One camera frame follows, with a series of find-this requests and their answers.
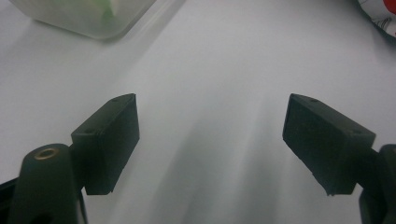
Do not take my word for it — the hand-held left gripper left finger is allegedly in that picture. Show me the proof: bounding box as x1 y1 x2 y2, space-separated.
70 92 141 196

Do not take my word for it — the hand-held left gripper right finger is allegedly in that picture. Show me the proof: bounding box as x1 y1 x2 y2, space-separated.
282 92 379 197

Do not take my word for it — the clear plastic container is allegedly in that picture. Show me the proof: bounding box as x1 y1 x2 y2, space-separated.
8 0 157 41

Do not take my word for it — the red black snack packet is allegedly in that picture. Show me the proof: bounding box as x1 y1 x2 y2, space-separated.
356 0 396 40

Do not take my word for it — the white paper sheet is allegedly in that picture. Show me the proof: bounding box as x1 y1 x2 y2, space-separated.
0 0 396 224

